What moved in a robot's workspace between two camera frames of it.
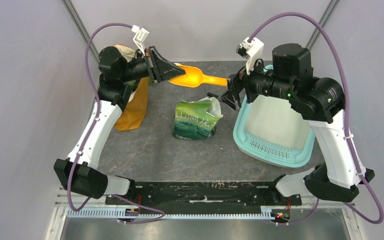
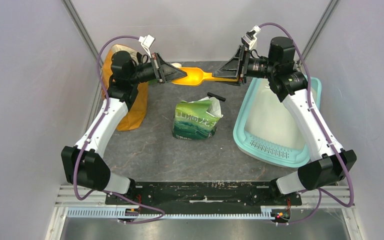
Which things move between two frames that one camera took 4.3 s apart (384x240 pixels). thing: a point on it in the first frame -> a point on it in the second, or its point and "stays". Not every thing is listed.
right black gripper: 236,83 -> 238,65
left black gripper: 159,68 stays
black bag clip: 212,95 stays
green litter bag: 197,119 stays
